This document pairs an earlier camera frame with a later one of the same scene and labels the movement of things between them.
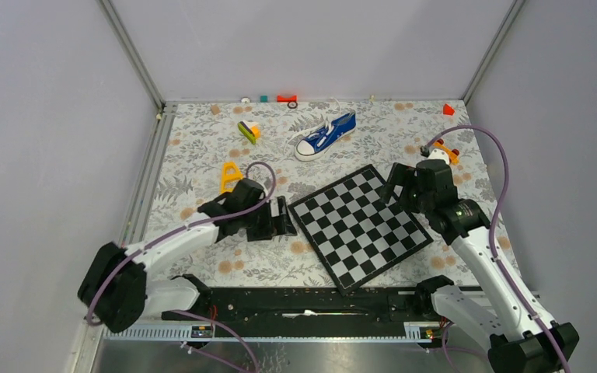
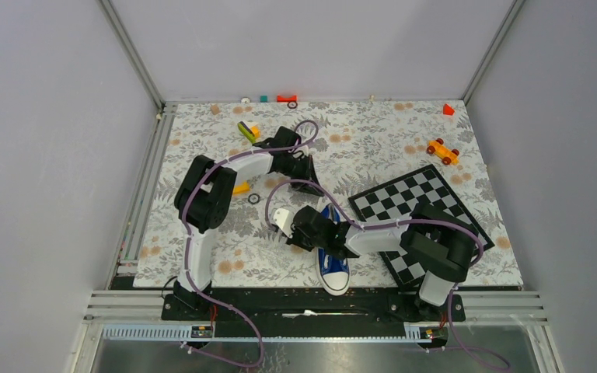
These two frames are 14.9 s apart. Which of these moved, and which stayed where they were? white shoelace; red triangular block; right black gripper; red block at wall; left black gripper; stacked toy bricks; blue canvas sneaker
Moved: white shoelace; left black gripper; right black gripper; blue canvas sneaker
Stayed: red block at wall; red triangular block; stacked toy bricks
